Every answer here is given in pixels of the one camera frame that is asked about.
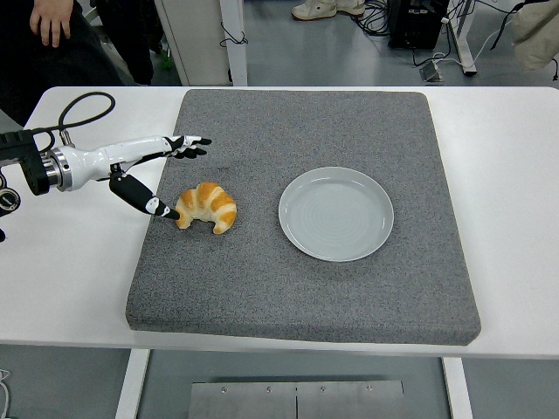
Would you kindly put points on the grey round plate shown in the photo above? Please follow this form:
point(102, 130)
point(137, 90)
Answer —
point(336, 218)

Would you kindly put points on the golden croissant bread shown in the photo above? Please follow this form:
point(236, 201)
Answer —
point(209, 203)

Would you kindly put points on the white table leg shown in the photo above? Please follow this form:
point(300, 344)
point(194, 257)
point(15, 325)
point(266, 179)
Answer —
point(458, 388)
point(131, 384)

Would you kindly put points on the beige cloth bag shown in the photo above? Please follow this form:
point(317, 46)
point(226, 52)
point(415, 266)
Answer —
point(535, 35)

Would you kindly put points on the person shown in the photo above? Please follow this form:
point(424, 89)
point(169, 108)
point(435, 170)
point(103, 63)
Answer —
point(26, 78)

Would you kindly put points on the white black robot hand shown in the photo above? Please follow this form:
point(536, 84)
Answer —
point(96, 159)

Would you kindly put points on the grey floor pedal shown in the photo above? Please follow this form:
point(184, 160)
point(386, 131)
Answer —
point(431, 72)

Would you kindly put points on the white desk leg with foot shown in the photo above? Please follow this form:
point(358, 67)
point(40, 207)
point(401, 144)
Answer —
point(464, 39)

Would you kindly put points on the grey speckled mat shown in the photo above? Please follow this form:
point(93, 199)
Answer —
point(284, 297)

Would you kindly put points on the black computer box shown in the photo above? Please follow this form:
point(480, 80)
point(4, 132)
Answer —
point(415, 26)

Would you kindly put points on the white chair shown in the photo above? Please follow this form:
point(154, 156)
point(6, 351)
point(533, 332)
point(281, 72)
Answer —
point(111, 54)

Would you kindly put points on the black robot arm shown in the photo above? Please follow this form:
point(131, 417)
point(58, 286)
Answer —
point(30, 170)

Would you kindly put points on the black garment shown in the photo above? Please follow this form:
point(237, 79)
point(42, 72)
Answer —
point(131, 39)

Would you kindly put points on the person's left hand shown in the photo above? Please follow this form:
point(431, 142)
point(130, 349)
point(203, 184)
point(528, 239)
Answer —
point(50, 19)

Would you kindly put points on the small green object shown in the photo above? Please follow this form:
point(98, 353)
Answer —
point(165, 61)

